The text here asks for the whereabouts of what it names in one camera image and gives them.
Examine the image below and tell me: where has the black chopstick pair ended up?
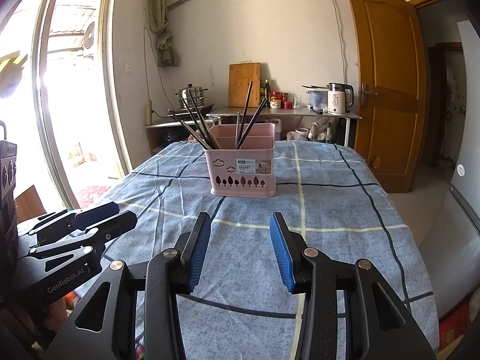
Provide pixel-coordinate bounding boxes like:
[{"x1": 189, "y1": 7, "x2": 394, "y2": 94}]
[{"x1": 187, "y1": 89, "x2": 220, "y2": 150}]

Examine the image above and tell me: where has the black chopstick steel handle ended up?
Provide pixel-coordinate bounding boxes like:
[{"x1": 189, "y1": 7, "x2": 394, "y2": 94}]
[{"x1": 181, "y1": 97, "x2": 213, "y2": 149}]

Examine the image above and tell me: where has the cream and steel chopstick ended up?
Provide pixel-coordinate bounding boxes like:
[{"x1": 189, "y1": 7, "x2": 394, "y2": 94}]
[{"x1": 200, "y1": 119, "x2": 221, "y2": 150}]

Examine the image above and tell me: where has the silver steel chopstick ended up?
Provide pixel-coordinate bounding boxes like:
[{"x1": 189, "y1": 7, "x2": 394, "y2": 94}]
[{"x1": 168, "y1": 110, "x2": 211, "y2": 150}]

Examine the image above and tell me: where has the black chopstick pair member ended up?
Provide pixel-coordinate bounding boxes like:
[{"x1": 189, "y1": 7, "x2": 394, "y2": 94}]
[{"x1": 234, "y1": 112, "x2": 241, "y2": 149}]

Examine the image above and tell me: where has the long black chopstick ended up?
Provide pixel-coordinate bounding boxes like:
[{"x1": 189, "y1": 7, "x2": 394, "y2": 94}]
[{"x1": 235, "y1": 98, "x2": 268, "y2": 150}]

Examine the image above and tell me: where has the steel kitchen table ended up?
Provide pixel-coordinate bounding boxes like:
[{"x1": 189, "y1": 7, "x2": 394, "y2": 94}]
[{"x1": 208, "y1": 106, "x2": 362, "y2": 146}]

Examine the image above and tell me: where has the person's left hand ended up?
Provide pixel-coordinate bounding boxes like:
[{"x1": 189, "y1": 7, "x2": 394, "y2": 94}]
[{"x1": 43, "y1": 297, "x2": 68, "y2": 333}]

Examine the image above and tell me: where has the small side shelf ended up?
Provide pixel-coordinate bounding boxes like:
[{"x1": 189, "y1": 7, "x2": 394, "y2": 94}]
[{"x1": 145, "y1": 118, "x2": 200, "y2": 155}]

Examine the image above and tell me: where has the induction cooker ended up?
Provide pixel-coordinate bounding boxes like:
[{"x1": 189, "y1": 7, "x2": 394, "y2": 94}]
[{"x1": 173, "y1": 104, "x2": 213, "y2": 119}]

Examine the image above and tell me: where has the steel steamer pot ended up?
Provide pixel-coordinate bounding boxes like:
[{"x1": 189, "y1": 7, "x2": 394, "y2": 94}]
[{"x1": 176, "y1": 84, "x2": 208, "y2": 108}]

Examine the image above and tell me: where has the pink plastic chopstick basket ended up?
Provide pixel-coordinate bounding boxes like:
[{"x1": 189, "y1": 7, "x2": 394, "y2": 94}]
[{"x1": 204, "y1": 123, "x2": 276, "y2": 198}]

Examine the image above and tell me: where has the wooden cutting board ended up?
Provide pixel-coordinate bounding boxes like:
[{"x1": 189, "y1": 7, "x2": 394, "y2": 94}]
[{"x1": 228, "y1": 63, "x2": 261, "y2": 108}]

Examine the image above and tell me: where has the hanging grey cloth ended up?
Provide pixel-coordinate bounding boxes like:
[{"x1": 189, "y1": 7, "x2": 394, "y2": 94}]
[{"x1": 148, "y1": 0, "x2": 179, "y2": 67}]

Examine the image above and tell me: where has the dark sauce bottle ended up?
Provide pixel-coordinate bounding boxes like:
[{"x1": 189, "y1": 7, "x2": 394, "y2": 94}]
[{"x1": 260, "y1": 79, "x2": 271, "y2": 107}]

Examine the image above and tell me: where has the red jar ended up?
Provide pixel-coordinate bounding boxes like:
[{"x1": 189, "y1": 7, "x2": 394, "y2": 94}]
[{"x1": 269, "y1": 91, "x2": 293, "y2": 109}]

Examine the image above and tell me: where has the white electric kettle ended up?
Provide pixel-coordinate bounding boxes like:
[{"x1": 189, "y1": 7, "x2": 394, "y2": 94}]
[{"x1": 327, "y1": 83, "x2": 355, "y2": 115}]

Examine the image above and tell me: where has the brown wooden door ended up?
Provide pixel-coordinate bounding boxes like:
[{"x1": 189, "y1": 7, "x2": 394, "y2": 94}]
[{"x1": 349, "y1": 0, "x2": 427, "y2": 194}]

